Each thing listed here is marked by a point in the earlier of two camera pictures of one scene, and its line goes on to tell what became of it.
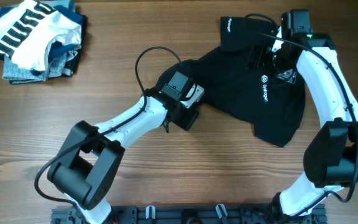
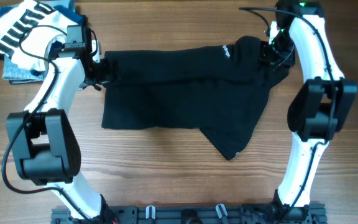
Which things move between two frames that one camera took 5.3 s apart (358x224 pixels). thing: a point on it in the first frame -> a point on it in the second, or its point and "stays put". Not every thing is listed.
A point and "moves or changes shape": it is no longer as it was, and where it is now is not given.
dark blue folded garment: (55, 47) stays put
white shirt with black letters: (25, 31) stays put
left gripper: (187, 118) -> (105, 65)
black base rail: (194, 216) stays put
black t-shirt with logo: (269, 106) moves or changes shape
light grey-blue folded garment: (56, 66) stays put
